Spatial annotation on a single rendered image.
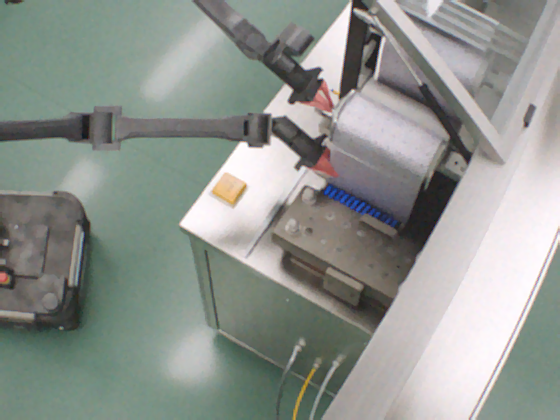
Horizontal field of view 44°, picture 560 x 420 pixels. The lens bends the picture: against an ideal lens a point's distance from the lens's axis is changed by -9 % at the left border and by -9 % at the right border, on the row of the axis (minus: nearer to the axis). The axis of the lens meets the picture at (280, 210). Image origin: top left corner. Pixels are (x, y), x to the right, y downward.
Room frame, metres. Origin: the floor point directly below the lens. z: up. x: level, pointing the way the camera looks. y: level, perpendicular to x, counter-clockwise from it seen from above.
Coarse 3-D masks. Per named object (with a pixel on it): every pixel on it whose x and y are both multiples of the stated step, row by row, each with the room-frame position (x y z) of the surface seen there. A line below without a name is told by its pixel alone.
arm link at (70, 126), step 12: (24, 120) 0.90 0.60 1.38; (36, 120) 0.92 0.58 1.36; (48, 120) 0.93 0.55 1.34; (60, 120) 0.95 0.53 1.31; (72, 120) 0.96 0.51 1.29; (84, 120) 1.00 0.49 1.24; (96, 120) 0.96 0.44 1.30; (108, 120) 0.97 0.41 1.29; (0, 132) 0.84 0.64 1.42; (12, 132) 0.86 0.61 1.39; (24, 132) 0.87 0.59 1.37; (36, 132) 0.89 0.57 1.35; (48, 132) 0.91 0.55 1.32; (60, 132) 0.92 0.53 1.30; (72, 132) 0.94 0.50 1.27; (84, 132) 0.98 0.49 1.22; (96, 132) 0.94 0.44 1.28; (108, 132) 0.94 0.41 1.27
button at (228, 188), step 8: (224, 176) 1.04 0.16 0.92; (232, 176) 1.04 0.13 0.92; (216, 184) 1.01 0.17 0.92; (224, 184) 1.01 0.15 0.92; (232, 184) 1.01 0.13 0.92; (240, 184) 1.01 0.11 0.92; (216, 192) 0.99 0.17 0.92; (224, 192) 0.99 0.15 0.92; (232, 192) 0.99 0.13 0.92; (240, 192) 0.99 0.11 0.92; (224, 200) 0.97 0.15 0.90; (232, 200) 0.96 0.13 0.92
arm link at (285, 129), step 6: (276, 120) 1.05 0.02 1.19; (282, 120) 1.04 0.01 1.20; (288, 120) 1.05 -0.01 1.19; (276, 126) 1.03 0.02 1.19; (282, 126) 1.03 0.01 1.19; (288, 126) 1.03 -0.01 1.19; (294, 126) 1.04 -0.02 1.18; (276, 132) 1.02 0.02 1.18; (282, 132) 1.02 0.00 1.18; (288, 132) 1.02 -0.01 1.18; (294, 132) 1.02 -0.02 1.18; (282, 138) 1.01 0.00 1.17; (288, 138) 1.01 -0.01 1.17
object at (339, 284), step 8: (328, 272) 0.73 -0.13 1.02; (336, 272) 0.73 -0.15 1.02; (328, 280) 0.73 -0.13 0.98; (336, 280) 0.72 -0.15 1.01; (344, 280) 0.71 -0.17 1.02; (352, 280) 0.71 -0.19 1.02; (328, 288) 0.72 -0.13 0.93; (336, 288) 0.71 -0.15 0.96; (344, 288) 0.70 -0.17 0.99; (352, 288) 0.69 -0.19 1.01; (360, 288) 0.69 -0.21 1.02; (344, 296) 0.70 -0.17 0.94; (352, 296) 0.69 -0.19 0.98; (360, 296) 0.69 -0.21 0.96; (352, 304) 0.69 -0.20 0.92
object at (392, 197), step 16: (336, 160) 0.97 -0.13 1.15; (352, 160) 0.95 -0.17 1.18; (352, 176) 0.95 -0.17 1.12; (368, 176) 0.93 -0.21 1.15; (384, 176) 0.91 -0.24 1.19; (352, 192) 0.94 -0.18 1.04; (368, 192) 0.92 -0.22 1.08; (384, 192) 0.91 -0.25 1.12; (400, 192) 0.89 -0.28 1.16; (416, 192) 0.87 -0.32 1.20; (384, 208) 0.90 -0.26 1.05; (400, 208) 0.88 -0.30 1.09
